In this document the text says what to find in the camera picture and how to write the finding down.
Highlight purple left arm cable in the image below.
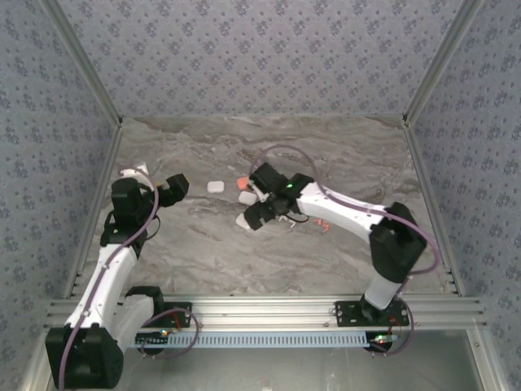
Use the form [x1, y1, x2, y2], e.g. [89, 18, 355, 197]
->
[56, 170, 160, 390]

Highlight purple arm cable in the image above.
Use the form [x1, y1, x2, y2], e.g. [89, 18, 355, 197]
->
[56, 170, 160, 390]
[247, 145, 440, 294]

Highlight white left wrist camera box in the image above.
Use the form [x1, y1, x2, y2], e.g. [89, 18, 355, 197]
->
[119, 164, 152, 189]

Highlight aluminium frame rail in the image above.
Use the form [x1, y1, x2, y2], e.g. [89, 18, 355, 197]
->
[402, 120, 467, 298]
[20, 333, 56, 391]
[466, 328, 508, 391]
[63, 120, 125, 301]

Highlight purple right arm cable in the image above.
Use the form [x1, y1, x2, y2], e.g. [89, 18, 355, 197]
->
[247, 145, 440, 294]

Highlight wide aluminium frame beam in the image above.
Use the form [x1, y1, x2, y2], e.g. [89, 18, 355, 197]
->
[45, 296, 488, 332]

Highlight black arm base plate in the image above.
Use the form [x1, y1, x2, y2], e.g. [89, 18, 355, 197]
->
[134, 301, 195, 358]
[334, 299, 411, 327]

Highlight aluminium frame post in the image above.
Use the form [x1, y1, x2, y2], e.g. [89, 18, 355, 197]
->
[401, 0, 488, 127]
[40, 0, 125, 127]

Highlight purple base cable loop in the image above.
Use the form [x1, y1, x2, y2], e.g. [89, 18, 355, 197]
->
[140, 307, 201, 360]
[368, 301, 416, 358]

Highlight pale blue slotted cable duct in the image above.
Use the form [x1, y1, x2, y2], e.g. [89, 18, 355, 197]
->
[134, 330, 394, 350]

